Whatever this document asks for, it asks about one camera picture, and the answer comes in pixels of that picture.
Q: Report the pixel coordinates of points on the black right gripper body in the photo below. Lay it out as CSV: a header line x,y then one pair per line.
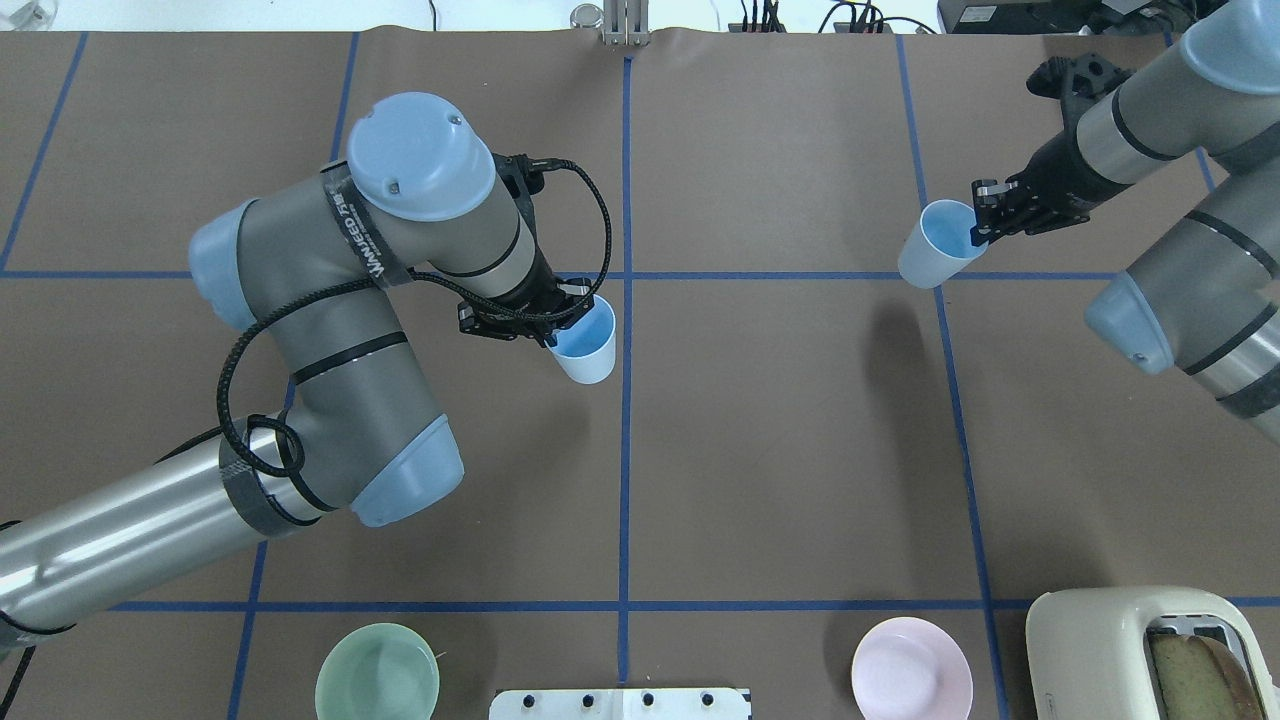
x,y
1050,170

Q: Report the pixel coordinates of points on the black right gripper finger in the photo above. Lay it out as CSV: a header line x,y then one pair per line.
x,y
991,206

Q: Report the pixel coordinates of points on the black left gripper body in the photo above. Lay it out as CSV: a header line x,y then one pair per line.
x,y
527,291

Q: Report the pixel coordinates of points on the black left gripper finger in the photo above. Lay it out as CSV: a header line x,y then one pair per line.
x,y
575,330

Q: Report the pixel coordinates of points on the blue cup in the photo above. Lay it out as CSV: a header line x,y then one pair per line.
x,y
939,244
587,351

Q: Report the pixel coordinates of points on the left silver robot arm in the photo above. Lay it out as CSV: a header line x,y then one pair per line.
x,y
322,404

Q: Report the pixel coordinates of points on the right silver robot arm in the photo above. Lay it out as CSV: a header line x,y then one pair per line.
x,y
1194,300

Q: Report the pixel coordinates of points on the green bowl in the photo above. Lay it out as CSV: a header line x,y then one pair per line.
x,y
379,671

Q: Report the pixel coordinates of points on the cream toaster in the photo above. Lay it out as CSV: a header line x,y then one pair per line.
x,y
1088,652

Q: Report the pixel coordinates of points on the pink bowl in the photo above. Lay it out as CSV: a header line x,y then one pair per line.
x,y
910,668

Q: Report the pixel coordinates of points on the bread slice in toaster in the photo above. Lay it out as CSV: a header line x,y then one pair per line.
x,y
1199,678

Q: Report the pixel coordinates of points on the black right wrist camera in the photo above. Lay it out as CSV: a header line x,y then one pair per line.
x,y
1076,83

